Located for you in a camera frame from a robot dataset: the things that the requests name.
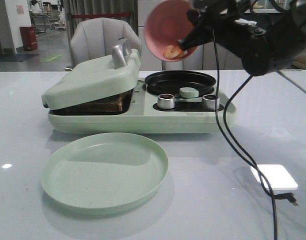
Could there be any tan cushion at right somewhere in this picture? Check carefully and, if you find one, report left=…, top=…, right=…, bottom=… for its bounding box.
left=291, top=52, right=306, bottom=70

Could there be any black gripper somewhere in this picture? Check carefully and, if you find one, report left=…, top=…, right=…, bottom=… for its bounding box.
left=177, top=0, right=268, bottom=65

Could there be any black round frying pan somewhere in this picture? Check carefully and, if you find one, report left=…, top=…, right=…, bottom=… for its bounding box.
left=144, top=70, right=216, bottom=98

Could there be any right silver control knob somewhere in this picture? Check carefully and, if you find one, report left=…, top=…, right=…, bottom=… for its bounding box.
left=201, top=94, right=220, bottom=111

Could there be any beige upholstered chair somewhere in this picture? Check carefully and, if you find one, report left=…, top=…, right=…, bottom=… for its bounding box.
left=162, top=42, right=244, bottom=71
left=70, top=17, right=142, bottom=73

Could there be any pink bowl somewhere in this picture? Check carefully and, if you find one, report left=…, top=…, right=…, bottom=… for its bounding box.
left=144, top=0, right=197, bottom=62

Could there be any left beige upholstered chair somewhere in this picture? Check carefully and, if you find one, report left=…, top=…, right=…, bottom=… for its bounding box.
left=70, top=17, right=142, bottom=73

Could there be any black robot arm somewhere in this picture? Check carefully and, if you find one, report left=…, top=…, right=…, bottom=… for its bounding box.
left=178, top=0, right=306, bottom=76

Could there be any orange shrimp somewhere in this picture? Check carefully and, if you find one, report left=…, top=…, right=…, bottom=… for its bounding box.
left=163, top=45, right=188, bottom=60

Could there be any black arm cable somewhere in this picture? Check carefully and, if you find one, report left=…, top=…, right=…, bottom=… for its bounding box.
left=211, top=27, right=299, bottom=240

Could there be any left silver control knob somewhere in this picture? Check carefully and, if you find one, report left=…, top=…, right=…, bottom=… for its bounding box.
left=157, top=93, right=175, bottom=110

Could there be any bread slice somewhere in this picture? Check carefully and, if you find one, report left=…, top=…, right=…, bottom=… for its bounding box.
left=50, top=89, right=133, bottom=116

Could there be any red bin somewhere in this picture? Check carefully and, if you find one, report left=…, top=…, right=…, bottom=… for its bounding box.
left=19, top=26, right=38, bottom=51

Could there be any mint green breakfast maker lid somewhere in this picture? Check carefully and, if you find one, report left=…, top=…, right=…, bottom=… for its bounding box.
left=41, top=48, right=141, bottom=110

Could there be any right beige upholstered chair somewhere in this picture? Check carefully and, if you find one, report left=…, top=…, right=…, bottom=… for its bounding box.
left=162, top=42, right=244, bottom=71

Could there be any white cabinet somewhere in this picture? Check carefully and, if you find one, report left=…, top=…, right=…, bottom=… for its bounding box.
left=137, top=0, right=162, bottom=71

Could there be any mint green round plate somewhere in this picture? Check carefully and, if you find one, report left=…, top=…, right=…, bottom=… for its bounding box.
left=41, top=132, right=169, bottom=215

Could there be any silver control knob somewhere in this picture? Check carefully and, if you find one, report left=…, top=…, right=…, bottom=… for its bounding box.
left=157, top=93, right=175, bottom=110
left=201, top=94, right=220, bottom=111

